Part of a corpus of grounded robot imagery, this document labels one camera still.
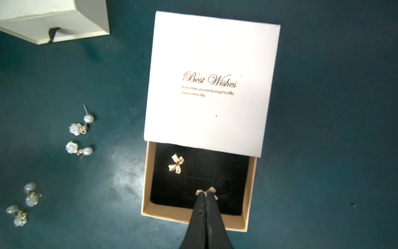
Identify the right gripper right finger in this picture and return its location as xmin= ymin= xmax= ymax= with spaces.
xmin=206 ymin=192 xmax=233 ymax=249

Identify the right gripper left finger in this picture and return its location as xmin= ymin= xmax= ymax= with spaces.
xmin=180 ymin=193 xmax=207 ymax=249

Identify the gold bow earring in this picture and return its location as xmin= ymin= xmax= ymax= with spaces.
xmin=168 ymin=154 xmax=184 ymax=174
xmin=195 ymin=187 xmax=218 ymax=200

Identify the cream drawer jewelry box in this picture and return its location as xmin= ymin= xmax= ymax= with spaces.
xmin=141 ymin=11 xmax=281 ymax=232

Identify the pearl flower earring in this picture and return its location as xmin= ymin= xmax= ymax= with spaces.
xmin=6 ymin=205 xmax=28 ymax=227
xmin=68 ymin=105 xmax=94 ymax=136
xmin=24 ymin=182 xmax=42 ymax=207
xmin=65 ymin=141 xmax=93 ymax=159

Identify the upper pearl flower earring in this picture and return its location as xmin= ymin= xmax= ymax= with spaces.
xmin=68 ymin=105 xmax=94 ymax=136

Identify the dark green table mat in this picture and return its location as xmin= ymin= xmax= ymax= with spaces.
xmin=1 ymin=1 xmax=398 ymax=249

